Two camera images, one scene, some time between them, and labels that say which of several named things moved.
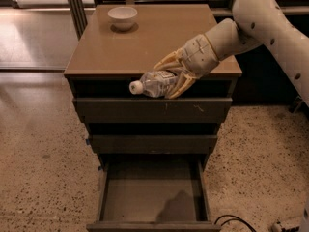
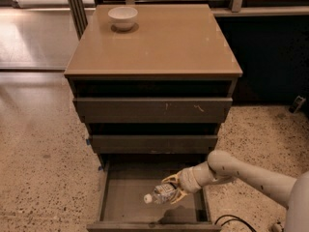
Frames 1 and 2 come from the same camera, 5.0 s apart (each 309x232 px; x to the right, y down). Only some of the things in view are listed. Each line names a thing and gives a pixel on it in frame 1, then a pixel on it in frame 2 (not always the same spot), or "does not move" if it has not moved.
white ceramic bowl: (122, 17) does not move
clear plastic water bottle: (155, 84) -> (161, 193)
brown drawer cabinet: (132, 132) does not move
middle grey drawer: (154, 144) does not move
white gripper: (199, 54) -> (187, 180)
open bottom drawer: (160, 195) does not move
